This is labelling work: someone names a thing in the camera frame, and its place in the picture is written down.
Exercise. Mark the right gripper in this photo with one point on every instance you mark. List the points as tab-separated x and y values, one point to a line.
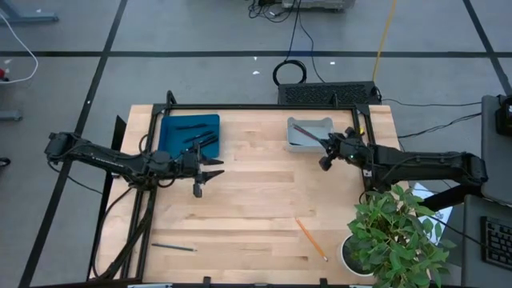
352	152

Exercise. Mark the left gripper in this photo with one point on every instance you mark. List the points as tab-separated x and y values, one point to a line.
188	165

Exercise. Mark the black pen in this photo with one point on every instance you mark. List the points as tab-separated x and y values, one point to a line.
208	141
192	126
198	137
206	146

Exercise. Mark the white plastic bin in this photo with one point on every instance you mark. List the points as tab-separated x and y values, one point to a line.
304	146

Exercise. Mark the green pencil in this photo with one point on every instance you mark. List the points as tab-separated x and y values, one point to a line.
174	247

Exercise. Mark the orange pencil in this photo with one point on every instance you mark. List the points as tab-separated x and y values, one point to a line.
311	239

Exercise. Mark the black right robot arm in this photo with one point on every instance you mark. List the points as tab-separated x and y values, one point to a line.
420	164

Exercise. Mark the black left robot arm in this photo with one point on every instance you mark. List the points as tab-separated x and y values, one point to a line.
104	158

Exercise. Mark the blue plastic tray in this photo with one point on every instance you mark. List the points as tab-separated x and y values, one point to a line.
172	140

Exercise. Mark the black perforated computer case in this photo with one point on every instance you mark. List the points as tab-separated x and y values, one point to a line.
320	94

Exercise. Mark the black triangular plate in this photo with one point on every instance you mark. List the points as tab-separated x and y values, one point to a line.
120	136

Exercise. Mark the black table clamp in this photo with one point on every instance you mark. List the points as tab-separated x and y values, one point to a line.
206	282
323	282

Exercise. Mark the white plant pot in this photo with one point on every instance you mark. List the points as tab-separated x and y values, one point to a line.
343	256

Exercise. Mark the green leafy plant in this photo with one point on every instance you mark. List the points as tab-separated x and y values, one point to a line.
396	240

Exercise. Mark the white paper sheet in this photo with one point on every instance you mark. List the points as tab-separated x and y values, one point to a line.
444	218

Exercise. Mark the black device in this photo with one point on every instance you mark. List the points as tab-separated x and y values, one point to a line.
505	120

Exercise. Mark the black keyboard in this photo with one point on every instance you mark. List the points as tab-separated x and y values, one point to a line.
498	244

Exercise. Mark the grey table foot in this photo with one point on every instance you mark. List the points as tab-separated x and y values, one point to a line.
10	115
28	17

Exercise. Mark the red object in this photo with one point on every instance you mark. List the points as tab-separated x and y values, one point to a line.
3	74

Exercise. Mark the black aluminium table frame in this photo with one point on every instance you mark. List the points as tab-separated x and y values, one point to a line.
260	106

